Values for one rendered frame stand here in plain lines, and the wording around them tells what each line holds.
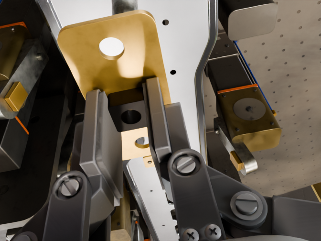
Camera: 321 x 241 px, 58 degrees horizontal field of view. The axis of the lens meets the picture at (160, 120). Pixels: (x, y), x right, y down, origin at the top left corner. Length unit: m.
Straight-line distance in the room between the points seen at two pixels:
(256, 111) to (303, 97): 0.52
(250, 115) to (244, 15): 0.20
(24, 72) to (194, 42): 0.23
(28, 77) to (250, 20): 0.31
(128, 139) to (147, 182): 0.53
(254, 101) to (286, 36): 0.33
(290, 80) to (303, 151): 0.42
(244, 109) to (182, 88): 0.14
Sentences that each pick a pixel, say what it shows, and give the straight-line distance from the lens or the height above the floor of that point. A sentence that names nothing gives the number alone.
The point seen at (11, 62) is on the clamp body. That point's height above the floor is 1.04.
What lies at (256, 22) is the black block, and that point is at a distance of 0.46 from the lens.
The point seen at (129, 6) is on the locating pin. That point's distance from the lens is 0.35.
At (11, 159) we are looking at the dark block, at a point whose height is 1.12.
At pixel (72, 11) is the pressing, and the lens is 0.40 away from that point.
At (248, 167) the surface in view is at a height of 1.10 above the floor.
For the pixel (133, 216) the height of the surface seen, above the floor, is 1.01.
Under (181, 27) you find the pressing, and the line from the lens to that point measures 0.42.
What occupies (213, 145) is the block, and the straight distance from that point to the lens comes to 1.00.
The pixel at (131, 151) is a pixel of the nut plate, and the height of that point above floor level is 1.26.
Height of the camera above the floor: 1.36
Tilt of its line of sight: 43 degrees down
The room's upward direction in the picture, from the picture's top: 171 degrees clockwise
